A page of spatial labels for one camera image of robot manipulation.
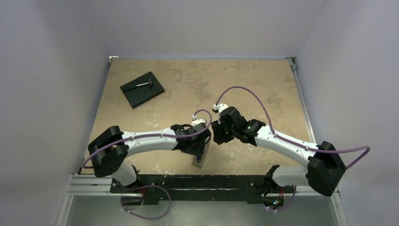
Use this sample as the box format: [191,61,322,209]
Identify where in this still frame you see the black square tray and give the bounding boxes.
[120,72,165,109]

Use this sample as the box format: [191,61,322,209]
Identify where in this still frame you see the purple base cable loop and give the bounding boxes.
[120,184,172,220]

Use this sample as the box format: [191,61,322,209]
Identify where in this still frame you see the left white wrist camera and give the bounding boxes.
[191,116,207,127]

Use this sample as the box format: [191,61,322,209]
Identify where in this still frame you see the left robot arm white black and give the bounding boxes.
[82,122,211,193]

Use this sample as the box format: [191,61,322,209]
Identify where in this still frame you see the grey remote control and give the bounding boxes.
[192,143,209,168]

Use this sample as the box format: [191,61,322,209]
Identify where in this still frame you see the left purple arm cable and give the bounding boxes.
[81,109,213,170]

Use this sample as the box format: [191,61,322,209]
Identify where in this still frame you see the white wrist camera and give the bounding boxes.
[191,116,207,127]
[212,104,229,113]

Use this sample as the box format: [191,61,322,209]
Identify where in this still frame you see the aluminium frame rail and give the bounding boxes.
[55,174,112,226]

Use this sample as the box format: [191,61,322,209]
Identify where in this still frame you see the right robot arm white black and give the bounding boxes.
[212,104,346,196]

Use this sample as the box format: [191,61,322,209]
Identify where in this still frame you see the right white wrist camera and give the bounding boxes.
[212,104,229,113]

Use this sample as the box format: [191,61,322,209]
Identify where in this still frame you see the small metal hammer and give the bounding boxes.
[123,78,153,91]

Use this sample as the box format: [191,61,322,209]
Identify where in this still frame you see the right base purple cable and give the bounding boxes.
[265,186,296,213]

